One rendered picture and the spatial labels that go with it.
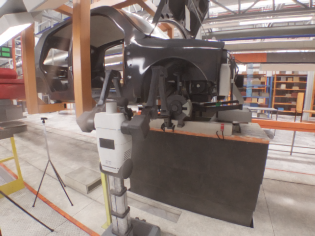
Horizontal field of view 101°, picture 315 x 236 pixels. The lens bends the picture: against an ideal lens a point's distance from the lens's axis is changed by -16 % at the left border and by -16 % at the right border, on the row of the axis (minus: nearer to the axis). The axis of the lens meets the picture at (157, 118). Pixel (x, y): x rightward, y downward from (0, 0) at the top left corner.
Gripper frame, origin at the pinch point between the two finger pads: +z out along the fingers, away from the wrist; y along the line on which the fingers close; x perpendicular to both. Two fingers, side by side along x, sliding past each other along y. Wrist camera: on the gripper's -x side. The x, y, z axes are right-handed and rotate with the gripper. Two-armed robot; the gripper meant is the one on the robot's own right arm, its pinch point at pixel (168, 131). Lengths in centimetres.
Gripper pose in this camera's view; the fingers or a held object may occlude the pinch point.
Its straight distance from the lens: 159.5
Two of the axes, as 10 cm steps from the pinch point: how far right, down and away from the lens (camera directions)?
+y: -9.3, -0.6, 3.6
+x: -3.2, 6.3, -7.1
